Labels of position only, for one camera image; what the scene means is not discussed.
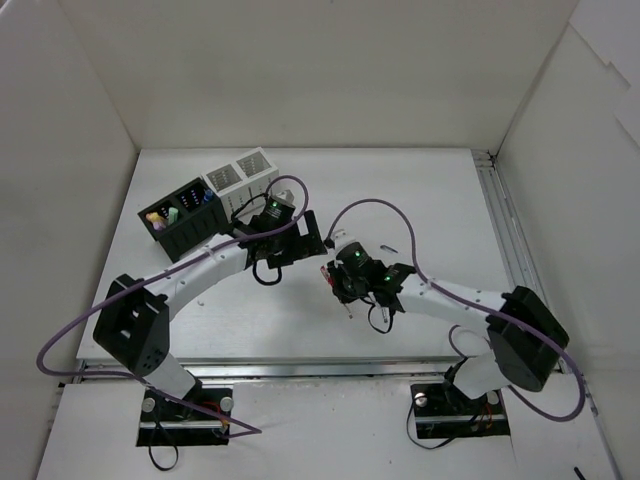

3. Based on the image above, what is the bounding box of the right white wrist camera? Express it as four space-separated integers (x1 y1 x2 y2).
325 229 357 252

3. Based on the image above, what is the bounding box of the green highlighter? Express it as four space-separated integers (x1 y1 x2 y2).
166 207 179 226

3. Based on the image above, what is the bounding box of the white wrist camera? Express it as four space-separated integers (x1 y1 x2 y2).
325 229 357 252
276 189 295 203

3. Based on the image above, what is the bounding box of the red pen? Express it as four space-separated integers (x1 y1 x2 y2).
320 265 354 320

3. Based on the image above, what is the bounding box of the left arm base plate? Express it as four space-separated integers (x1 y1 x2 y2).
136 389 231 447

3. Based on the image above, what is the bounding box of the aluminium side rail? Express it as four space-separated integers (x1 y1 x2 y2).
471 150 548 304

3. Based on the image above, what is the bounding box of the yellow highlighter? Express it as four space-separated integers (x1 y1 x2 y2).
145 212 163 223

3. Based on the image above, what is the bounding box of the white slotted container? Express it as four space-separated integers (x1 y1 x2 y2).
202 147 279 219

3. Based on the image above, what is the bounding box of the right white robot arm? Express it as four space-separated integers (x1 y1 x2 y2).
321 259 569 412

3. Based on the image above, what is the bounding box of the aluminium front rail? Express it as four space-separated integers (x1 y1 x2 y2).
74 355 466 382

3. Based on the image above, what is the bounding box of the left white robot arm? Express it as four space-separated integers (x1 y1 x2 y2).
93 203 326 420

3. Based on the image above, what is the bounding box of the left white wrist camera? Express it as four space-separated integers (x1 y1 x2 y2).
276 189 295 203

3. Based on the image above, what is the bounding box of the black slotted container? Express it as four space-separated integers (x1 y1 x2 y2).
138 177 228 262

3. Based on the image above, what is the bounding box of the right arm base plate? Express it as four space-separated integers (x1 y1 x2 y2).
407 383 511 449

